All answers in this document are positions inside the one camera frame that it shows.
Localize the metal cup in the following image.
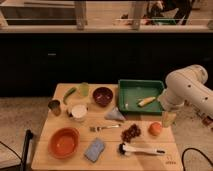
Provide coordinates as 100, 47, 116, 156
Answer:
48, 100, 62, 116

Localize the grey blue folded cloth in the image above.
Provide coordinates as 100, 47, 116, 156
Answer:
104, 107, 125, 121

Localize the bunch of dark grapes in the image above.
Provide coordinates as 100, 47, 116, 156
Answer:
121, 124, 141, 143

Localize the blue sponge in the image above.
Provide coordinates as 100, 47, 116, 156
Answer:
84, 138, 105, 162

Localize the green plastic tray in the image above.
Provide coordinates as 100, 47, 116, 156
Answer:
118, 79, 164, 115

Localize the orange red bowl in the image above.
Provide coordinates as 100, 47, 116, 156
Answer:
48, 127, 79, 159

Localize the light green cup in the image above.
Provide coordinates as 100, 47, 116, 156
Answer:
78, 82, 89, 97

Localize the yellow corn cob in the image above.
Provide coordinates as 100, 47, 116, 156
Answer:
138, 97, 156, 107

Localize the dark maroon bowl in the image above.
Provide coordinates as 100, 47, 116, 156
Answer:
92, 87, 113, 107

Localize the silver metal fork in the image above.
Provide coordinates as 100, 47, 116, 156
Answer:
89, 124, 121, 132

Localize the black cable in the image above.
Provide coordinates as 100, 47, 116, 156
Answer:
181, 147, 213, 171

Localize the black chair frame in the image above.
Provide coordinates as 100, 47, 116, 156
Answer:
20, 130, 34, 171

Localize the orange peach fruit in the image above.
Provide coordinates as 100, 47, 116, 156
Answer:
148, 122, 162, 136

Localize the white black dish brush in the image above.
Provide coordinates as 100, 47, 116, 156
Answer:
118, 143, 165, 156

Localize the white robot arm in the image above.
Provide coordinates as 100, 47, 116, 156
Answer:
158, 65, 213, 127

